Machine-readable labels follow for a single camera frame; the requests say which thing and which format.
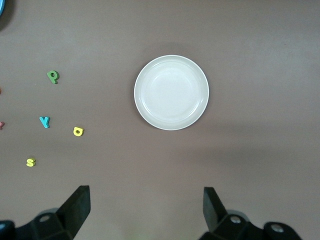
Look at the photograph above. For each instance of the yellow letter a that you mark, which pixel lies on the yellow letter a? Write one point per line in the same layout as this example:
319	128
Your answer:
74	132

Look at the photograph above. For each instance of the blue round plate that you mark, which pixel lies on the blue round plate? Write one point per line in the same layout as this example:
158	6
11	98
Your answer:
1	5

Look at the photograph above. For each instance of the pink letter f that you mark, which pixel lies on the pink letter f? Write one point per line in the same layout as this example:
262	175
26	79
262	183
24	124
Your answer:
1	125

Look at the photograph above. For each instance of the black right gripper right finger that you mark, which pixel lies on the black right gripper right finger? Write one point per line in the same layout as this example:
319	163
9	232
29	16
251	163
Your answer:
215	220

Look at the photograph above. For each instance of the yellow letter s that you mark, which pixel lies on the yellow letter s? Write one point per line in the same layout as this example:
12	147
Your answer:
30	163

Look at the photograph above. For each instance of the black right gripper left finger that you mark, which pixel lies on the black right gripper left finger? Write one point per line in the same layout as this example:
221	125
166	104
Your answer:
72	215

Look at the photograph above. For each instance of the green letter p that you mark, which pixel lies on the green letter p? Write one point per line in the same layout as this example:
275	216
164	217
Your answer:
55	80

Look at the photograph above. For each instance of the teal letter y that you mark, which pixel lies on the teal letter y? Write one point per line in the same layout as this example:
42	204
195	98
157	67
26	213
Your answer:
45	123

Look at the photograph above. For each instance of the beige round plate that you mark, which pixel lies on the beige round plate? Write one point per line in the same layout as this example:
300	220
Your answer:
171	92

